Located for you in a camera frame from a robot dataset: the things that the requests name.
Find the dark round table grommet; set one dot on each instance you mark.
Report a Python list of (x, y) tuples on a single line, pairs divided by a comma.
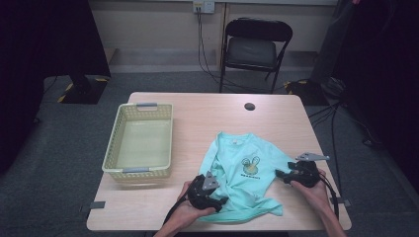
[(249, 106)]

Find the person's right hand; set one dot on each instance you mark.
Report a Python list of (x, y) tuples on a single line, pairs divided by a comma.
[(313, 196)]

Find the black folding chair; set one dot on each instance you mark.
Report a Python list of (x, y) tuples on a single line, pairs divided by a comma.
[(252, 49)]

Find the pale green plastic basket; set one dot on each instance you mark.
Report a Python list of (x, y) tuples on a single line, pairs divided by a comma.
[(117, 141)]

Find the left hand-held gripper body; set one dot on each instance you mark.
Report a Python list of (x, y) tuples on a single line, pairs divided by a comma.
[(199, 196)]

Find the teal t-shirt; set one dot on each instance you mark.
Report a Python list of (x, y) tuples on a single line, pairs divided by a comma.
[(243, 158)]

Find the black stand base yellow tape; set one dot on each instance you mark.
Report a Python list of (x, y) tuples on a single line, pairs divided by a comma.
[(306, 92), (84, 92)]

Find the white wall socket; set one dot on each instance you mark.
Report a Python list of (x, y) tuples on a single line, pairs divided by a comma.
[(203, 6)]

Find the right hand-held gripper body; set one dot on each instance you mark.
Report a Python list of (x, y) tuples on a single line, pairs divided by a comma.
[(306, 174)]

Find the black curtain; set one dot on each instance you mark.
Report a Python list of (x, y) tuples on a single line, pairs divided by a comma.
[(388, 65), (42, 49)]

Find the grey hanging cover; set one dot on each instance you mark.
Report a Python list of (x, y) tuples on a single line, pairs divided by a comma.
[(331, 42)]

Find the person's left hand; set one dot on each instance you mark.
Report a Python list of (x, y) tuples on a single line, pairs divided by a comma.
[(187, 214)]

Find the grey table bracket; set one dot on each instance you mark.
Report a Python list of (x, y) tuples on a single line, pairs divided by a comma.
[(342, 201), (95, 205)]

